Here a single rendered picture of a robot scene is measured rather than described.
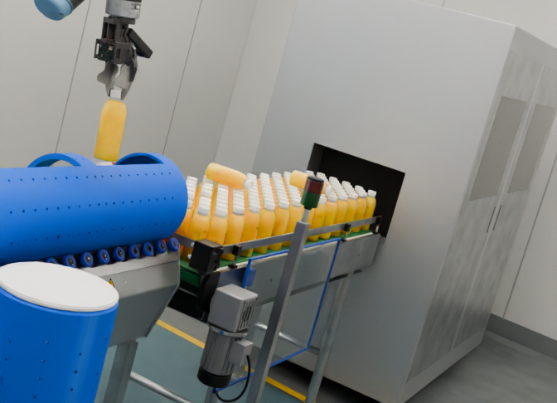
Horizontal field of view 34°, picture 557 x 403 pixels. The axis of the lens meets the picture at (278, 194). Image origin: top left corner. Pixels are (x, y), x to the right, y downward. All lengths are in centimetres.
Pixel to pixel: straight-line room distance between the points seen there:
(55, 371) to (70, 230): 49
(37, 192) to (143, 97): 477
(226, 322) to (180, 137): 462
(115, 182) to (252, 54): 530
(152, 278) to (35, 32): 351
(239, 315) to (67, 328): 104
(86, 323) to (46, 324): 9
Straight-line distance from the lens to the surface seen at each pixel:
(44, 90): 637
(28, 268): 222
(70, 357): 208
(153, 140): 730
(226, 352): 306
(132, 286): 282
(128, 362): 306
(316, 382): 445
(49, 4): 245
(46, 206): 236
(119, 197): 260
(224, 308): 301
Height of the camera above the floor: 173
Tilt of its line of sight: 10 degrees down
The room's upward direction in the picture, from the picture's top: 16 degrees clockwise
